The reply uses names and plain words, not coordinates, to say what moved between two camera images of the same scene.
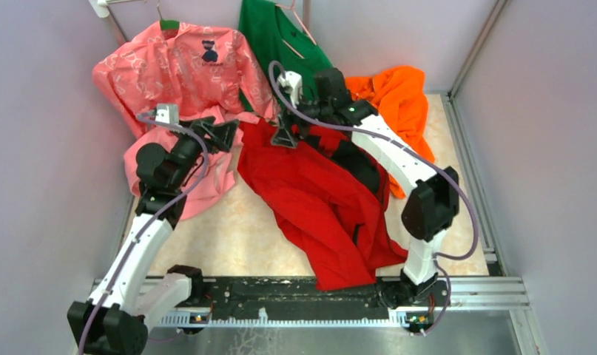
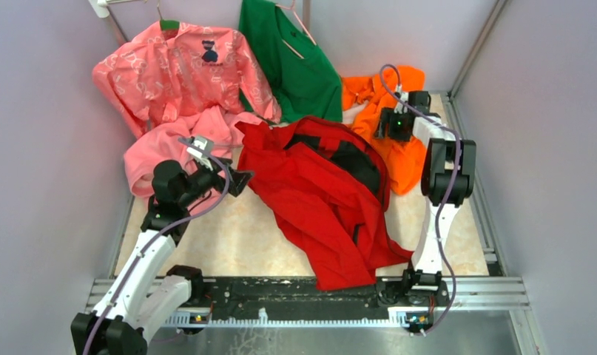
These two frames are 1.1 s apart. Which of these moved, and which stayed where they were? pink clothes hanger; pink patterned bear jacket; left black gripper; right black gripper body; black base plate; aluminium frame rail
Moved: left black gripper; right black gripper body
Stayed: aluminium frame rail; pink clothes hanger; black base plate; pink patterned bear jacket
